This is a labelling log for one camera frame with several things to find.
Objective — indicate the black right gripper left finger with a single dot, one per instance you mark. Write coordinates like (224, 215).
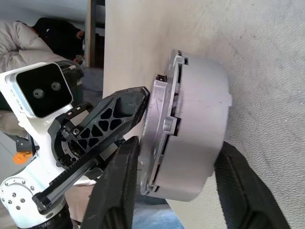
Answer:
(112, 195)

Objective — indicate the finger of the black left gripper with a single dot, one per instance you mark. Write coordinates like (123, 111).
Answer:
(133, 105)

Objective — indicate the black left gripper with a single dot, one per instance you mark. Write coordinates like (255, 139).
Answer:
(69, 152)

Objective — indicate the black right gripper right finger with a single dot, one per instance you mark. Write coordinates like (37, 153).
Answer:
(243, 195)

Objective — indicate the grey motor stator housing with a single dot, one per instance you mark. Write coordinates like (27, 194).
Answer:
(200, 119)

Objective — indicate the person in white jacket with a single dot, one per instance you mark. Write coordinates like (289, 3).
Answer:
(19, 47)

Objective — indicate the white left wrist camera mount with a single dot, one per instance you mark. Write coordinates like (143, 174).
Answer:
(40, 143)

